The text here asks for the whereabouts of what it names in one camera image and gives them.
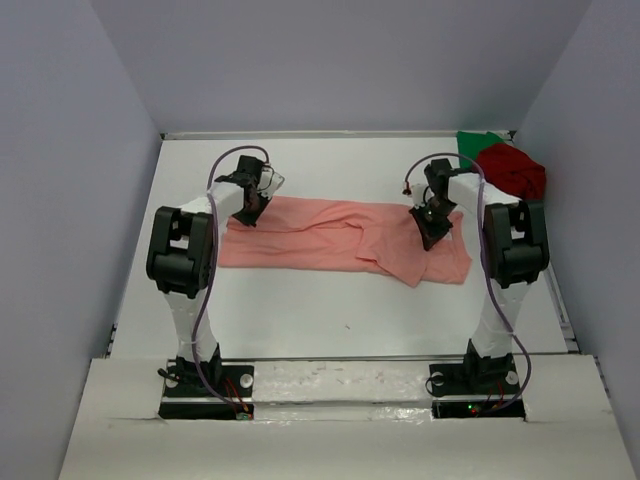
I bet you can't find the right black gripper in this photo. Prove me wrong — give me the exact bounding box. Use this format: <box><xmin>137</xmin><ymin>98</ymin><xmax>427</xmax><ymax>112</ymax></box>
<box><xmin>410</xmin><ymin>198</ymin><xmax>458</xmax><ymax>250</ymax></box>

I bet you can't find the pink t shirt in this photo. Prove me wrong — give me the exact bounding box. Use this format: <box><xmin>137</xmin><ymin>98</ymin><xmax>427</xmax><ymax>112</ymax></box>
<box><xmin>218</xmin><ymin>196</ymin><xmax>472</xmax><ymax>288</ymax></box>

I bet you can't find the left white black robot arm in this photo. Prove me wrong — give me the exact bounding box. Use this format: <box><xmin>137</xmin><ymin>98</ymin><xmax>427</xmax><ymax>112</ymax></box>
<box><xmin>146</xmin><ymin>146</ymin><xmax>284</xmax><ymax>404</ymax></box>

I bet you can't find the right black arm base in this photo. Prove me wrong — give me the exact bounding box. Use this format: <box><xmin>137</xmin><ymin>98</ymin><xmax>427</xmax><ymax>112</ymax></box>
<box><xmin>425</xmin><ymin>363</ymin><xmax>526</xmax><ymax>420</ymax></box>

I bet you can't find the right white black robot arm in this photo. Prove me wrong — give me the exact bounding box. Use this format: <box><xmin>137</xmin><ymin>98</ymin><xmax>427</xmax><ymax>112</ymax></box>
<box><xmin>403</xmin><ymin>153</ymin><xmax>550</xmax><ymax>402</ymax></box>

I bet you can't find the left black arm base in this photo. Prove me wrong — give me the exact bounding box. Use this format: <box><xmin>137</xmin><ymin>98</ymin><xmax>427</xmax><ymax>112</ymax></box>
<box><xmin>157</xmin><ymin>362</ymin><xmax>255</xmax><ymax>421</ymax></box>

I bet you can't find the green t shirt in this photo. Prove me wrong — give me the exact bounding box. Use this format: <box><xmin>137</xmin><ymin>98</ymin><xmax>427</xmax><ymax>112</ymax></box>
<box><xmin>456</xmin><ymin>131</ymin><xmax>504</xmax><ymax>168</ymax></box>

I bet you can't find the red t shirt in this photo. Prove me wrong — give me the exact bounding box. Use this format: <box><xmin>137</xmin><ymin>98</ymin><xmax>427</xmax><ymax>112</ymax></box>
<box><xmin>476</xmin><ymin>143</ymin><xmax>546</xmax><ymax>200</ymax></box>

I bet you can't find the white foam front panel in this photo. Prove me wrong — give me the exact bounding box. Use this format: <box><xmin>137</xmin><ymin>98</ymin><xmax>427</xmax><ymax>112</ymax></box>
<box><xmin>61</xmin><ymin>355</ymin><xmax>634</xmax><ymax>479</ymax></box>

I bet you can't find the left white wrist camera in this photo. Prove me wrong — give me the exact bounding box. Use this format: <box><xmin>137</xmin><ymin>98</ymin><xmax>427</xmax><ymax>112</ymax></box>
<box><xmin>257</xmin><ymin>168</ymin><xmax>285</xmax><ymax>198</ymax></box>

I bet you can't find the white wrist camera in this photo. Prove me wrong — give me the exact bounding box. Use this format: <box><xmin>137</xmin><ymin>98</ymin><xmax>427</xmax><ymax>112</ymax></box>
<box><xmin>257</xmin><ymin>168</ymin><xmax>285</xmax><ymax>198</ymax></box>
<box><xmin>402</xmin><ymin>183</ymin><xmax>430</xmax><ymax>208</ymax></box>

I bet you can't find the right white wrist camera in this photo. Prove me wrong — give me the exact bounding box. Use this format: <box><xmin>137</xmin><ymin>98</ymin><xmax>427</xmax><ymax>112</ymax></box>
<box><xmin>402</xmin><ymin>183</ymin><xmax>430</xmax><ymax>208</ymax></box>

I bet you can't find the aluminium back table rail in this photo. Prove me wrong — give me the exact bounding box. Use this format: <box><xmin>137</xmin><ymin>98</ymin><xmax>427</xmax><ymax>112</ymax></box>
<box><xmin>160</xmin><ymin>129</ymin><xmax>517</xmax><ymax>141</ymax></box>

